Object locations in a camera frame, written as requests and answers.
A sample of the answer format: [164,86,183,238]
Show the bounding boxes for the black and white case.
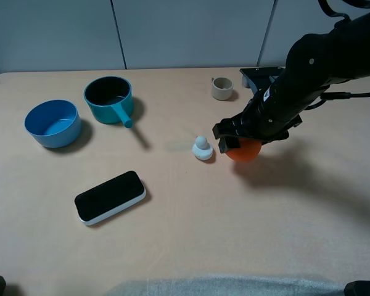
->
[74,171,147,226]

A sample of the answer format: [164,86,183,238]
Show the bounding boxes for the grey cloth at bottom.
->
[107,276,344,295]

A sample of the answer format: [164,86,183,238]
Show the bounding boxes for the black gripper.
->
[213,104,302,154]

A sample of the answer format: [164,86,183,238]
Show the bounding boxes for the small beige cup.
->
[211,77,233,101]

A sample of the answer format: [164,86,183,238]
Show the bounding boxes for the blue round bowl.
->
[24,99,82,149]

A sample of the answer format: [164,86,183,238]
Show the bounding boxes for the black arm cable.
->
[305,0,370,110]

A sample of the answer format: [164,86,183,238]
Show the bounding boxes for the teal saucepan with handle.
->
[84,76,134,128]

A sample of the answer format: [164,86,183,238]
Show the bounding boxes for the small white duck figurine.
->
[192,136,213,160]

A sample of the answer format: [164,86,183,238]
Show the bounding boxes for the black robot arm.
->
[213,1,370,154]

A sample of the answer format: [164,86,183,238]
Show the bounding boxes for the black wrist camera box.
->
[239,67,283,94]

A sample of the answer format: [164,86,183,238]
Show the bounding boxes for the orange mandarin fruit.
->
[226,139,262,162]

